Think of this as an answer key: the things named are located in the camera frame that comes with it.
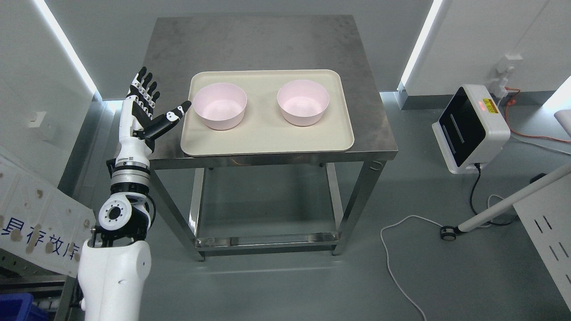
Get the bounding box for orange cable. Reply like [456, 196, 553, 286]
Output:
[504, 87, 571, 144]

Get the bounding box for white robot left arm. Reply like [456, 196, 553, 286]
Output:
[78, 138, 156, 321]

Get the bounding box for black power cable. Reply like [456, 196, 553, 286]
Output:
[468, 163, 518, 226]

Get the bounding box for white black charging device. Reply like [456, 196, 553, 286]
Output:
[431, 85, 511, 174]

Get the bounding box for white perforated panel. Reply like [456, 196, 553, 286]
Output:
[513, 179, 571, 307]

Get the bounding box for beige plastic tray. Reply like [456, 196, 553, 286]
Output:
[180, 70, 355, 157]

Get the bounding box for white signboard blue characters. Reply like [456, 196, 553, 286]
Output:
[0, 158, 95, 278]

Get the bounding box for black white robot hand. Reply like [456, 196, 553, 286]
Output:
[120, 67, 192, 153]

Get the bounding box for pink bowl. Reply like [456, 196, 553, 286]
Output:
[277, 79, 330, 127]
[192, 82, 248, 131]

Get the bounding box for white wall socket plug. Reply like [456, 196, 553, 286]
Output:
[488, 54, 524, 99]

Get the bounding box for white stand leg with caster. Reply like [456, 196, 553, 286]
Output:
[440, 163, 571, 241]

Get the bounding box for white wall switch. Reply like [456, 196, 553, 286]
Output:
[27, 111, 49, 130]

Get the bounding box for white floor cable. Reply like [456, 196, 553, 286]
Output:
[380, 194, 505, 321]

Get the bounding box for blue bin corner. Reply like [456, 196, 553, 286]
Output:
[0, 293, 49, 321]

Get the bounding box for stainless steel table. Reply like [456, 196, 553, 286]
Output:
[143, 16, 398, 262]

